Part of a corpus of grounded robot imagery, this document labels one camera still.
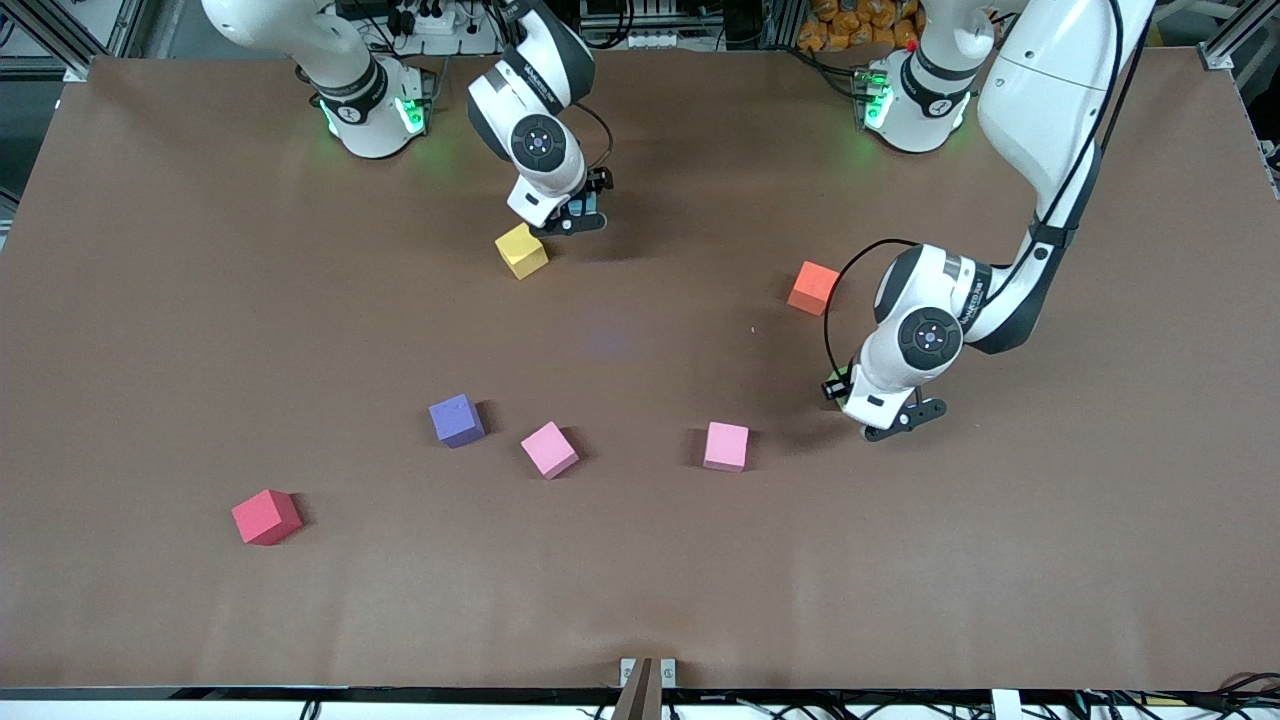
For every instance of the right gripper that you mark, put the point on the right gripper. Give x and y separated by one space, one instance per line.
597 184

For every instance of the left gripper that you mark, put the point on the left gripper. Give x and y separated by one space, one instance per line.
838 383

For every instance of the yellow foam block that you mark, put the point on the yellow foam block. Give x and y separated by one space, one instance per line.
521 252

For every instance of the pink foam block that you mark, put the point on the pink foam block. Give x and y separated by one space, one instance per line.
726 446
549 450

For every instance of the purple foam block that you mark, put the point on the purple foam block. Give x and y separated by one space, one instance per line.
456 420

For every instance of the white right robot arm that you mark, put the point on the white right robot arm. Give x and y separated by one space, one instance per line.
370 100

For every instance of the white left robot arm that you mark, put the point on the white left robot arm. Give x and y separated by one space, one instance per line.
1050 100

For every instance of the orange foam block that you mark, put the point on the orange foam block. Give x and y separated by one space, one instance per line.
813 287

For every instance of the white power strip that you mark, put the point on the white power strip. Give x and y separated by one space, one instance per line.
640 40
430 20

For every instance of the brown table mat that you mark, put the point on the brown table mat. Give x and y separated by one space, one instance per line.
640 560

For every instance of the pile of orange objects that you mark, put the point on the pile of orange objects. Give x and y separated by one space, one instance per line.
840 25

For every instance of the white edge tag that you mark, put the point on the white edge tag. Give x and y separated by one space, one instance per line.
1006 705

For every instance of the red foam block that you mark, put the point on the red foam block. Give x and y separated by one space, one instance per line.
265 517

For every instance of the silver bracket plate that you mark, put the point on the silver bracket plate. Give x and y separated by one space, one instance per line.
668 672

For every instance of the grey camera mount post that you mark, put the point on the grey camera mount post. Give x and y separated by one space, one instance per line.
638 695

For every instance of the aluminium frame post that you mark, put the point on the aluminium frame post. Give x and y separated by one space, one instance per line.
60 40
1225 45

